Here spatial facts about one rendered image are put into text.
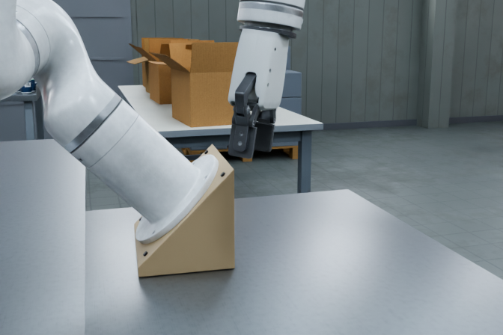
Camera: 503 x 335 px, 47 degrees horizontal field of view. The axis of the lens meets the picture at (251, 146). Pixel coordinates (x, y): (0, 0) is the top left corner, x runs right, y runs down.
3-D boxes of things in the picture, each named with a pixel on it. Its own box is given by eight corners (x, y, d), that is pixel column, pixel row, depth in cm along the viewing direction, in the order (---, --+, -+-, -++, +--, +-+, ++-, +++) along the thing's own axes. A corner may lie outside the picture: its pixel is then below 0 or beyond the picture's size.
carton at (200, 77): (148, 117, 287) (146, 40, 280) (242, 111, 306) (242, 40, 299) (168, 129, 249) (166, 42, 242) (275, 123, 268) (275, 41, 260)
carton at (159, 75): (133, 98, 366) (131, 38, 359) (202, 96, 381) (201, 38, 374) (144, 106, 326) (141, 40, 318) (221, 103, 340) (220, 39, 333)
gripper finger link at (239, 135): (236, 102, 72) (229, 154, 73) (228, 102, 69) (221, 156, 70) (260, 106, 71) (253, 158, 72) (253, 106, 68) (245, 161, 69)
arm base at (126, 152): (135, 224, 106) (58, 158, 101) (206, 150, 107) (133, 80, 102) (144, 259, 88) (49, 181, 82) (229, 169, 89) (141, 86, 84)
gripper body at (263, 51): (252, 25, 81) (241, 104, 82) (229, 14, 71) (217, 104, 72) (305, 31, 79) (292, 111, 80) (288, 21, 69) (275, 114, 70)
